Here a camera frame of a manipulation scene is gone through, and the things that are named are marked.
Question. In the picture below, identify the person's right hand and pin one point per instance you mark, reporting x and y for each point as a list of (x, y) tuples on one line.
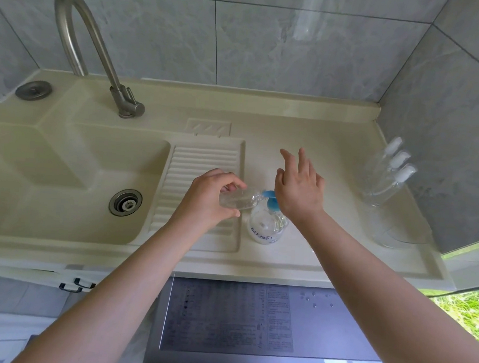
[(299, 191)]

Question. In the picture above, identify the small clear bottle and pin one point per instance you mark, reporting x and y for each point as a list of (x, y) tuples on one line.
[(379, 179), (376, 165), (384, 193), (240, 199)]

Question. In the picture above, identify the person's right forearm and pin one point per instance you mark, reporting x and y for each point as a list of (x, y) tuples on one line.
[(390, 302)]

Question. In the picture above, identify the curved steel faucet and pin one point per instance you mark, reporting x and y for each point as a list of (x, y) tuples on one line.
[(101, 51)]

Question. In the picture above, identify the person's left forearm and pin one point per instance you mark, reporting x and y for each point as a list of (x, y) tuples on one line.
[(94, 300)]

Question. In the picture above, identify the clear hand sanitizer pump bottle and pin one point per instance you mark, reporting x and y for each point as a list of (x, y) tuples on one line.
[(267, 227)]

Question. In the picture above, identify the glass window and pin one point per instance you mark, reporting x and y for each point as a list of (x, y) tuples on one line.
[(463, 290)]

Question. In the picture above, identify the white cabinet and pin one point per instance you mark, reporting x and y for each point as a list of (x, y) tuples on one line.
[(15, 271)]

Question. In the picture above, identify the steel sink drain strainer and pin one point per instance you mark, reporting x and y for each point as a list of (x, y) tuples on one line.
[(125, 202)]

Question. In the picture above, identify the grey washing machine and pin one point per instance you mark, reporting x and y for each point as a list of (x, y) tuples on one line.
[(336, 327)]

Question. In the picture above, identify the person's left hand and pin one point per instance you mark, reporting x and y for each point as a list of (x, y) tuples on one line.
[(199, 203)]

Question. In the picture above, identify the round steel hole cover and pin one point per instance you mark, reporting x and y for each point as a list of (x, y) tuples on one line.
[(33, 90)]

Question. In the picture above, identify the cream sink with washboard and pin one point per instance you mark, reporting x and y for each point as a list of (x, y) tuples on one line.
[(29, 170)]

